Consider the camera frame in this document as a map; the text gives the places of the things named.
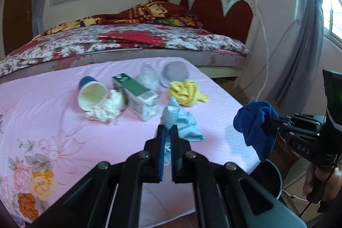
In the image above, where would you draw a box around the red heart-shaped headboard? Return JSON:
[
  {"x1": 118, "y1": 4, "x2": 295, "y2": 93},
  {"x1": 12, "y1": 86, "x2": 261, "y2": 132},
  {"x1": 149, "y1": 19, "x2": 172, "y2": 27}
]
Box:
[{"x1": 180, "y1": 0, "x2": 259, "y2": 47}]

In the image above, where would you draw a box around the white crumpled tissue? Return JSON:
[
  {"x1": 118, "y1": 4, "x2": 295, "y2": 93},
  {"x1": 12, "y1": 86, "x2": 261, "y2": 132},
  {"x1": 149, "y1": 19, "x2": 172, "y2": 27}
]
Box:
[{"x1": 85, "y1": 90, "x2": 125, "y2": 123}]

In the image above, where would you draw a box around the green white milk carton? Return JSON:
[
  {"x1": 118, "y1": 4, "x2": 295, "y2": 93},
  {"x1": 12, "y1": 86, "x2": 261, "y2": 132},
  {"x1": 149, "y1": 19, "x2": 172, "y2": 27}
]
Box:
[{"x1": 112, "y1": 73, "x2": 159, "y2": 122}]

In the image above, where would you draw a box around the white hanging cable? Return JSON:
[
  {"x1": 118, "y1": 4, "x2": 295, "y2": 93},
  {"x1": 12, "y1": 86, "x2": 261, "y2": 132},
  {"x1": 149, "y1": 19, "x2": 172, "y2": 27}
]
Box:
[{"x1": 241, "y1": 0, "x2": 271, "y2": 102}]

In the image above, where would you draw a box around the yellow crumpled cloth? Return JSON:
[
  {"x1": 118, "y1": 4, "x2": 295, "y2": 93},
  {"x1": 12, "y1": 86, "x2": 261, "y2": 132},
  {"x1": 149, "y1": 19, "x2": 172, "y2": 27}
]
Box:
[{"x1": 168, "y1": 80, "x2": 209, "y2": 106}]

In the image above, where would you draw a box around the blue cloth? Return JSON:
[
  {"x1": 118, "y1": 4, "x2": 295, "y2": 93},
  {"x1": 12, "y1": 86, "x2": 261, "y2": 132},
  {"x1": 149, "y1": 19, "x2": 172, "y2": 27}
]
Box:
[{"x1": 233, "y1": 101, "x2": 279, "y2": 162}]

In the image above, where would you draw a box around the light blue plastic bag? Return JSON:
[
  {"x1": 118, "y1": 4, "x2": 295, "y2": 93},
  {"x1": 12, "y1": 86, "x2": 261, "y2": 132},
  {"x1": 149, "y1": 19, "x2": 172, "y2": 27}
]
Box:
[{"x1": 160, "y1": 97, "x2": 205, "y2": 166}]

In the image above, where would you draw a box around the bright right window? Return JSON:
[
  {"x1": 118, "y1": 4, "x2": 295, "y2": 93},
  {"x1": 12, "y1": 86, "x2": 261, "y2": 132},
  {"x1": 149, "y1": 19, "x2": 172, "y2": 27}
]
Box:
[{"x1": 322, "y1": 0, "x2": 342, "y2": 45}]

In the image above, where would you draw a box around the blue paper cup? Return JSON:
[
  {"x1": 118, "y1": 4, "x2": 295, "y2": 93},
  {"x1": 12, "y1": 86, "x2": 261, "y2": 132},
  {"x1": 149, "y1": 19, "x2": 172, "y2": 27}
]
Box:
[{"x1": 78, "y1": 76, "x2": 109, "y2": 111}]

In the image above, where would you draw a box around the black round trash bin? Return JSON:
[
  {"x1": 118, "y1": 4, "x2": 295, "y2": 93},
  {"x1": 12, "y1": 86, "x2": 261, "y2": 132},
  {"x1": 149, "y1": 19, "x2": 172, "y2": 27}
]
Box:
[{"x1": 250, "y1": 160, "x2": 283, "y2": 200}]

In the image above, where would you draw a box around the clear crumpled plastic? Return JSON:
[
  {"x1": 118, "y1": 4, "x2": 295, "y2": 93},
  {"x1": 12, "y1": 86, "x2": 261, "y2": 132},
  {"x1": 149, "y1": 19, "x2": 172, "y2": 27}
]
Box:
[{"x1": 135, "y1": 63, "x2": 161, "y2": 94}]

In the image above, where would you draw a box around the bed with floral sheet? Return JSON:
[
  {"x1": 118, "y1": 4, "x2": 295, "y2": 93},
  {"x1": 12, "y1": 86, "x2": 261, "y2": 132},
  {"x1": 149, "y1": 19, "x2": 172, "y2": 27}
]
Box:
[{"x1": 1, "y1": 24, "x2": 250, "y2": 83}]

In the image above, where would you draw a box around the red yellow blanket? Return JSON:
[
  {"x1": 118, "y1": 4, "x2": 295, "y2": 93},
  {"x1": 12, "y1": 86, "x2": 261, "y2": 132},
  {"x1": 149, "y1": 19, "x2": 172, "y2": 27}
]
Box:
[{"x1": 34, "y1": 0, "x2": 203, "y2": 39}]

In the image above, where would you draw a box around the person's right hand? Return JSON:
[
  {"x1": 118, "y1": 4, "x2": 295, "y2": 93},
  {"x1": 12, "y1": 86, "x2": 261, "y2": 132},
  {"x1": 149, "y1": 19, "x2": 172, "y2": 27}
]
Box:
[{"x1": 302, "y1": 163, "x2": 342, "y2": 203}]

